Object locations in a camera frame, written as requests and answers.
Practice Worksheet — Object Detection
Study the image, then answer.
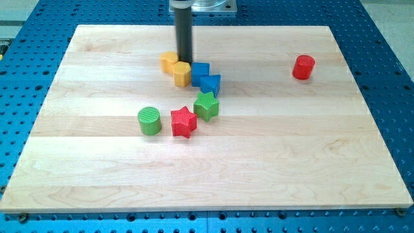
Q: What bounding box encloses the yellow heart block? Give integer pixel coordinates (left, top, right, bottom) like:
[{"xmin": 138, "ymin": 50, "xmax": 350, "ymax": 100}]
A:
[{"xmin": 160, "ymin": 51, "xmax": 179, "ymax": 74}]

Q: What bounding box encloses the yellow hexagon block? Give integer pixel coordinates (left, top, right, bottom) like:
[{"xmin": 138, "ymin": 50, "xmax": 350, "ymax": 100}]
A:
[{"xmin": 172, "ymin": 61, "xmax": 191, "ymax": 87}]

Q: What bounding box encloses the green star block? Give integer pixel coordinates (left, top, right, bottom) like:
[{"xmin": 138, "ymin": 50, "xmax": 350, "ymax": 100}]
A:
[{"xmin": 193, "ymin": 92, "xmax": 219, "ymax": 122}]

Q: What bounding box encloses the red star block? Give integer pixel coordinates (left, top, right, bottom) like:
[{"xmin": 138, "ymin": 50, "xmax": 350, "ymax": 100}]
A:
[{"xmin": 171, "ymin": 106, "xmax": 197, "ymax": 139}]

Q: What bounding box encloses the blue triangle block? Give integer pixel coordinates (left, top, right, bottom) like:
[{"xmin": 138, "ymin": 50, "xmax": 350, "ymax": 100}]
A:
[{"xmin": 201, "ymin": 74, "xmax": 221, "ymax": 97}]

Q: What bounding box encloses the blue cube block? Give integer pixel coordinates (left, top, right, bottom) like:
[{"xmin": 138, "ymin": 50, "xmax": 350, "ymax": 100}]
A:
[{"xmin": 191, "ymin": 62, "xmax": 210, "ymax": 87}]

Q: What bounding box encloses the green cylinder block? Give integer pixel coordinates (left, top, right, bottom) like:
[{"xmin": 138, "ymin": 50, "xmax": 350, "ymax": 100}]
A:
[{"xmin": 137, "ymin": 107, "xmax": 162, "ymax": 135}]

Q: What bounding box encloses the light wooden board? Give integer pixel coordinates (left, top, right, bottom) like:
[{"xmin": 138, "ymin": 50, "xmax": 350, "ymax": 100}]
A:
[{"xmin": 1, "ymin": 25, "xmax": 413, "ymax": 213}]

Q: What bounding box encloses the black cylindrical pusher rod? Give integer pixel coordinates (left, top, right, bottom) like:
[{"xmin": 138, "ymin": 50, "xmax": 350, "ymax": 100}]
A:
[{"xmin": 175, "ymin": 6, "xmax": 193, "ymax": 63}]

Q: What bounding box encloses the red cylinder block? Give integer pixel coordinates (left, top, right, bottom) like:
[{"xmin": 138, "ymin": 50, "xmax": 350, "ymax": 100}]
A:
[{"xmin": 292, "ymin": 55, "xmax": 316, "ymax": 80}]

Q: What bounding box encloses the silver robot mounting plate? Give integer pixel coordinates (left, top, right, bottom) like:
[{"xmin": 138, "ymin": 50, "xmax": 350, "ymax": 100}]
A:
[{"xmin": 167, "ymin": 0, "xmax": 237, "ymax": 14}]

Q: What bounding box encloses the blue perforated metal base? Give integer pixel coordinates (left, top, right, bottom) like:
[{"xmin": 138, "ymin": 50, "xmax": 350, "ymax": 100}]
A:
[{"xmin": 1, "ymin": 1, "xmax": 413, "ymax": 232}]

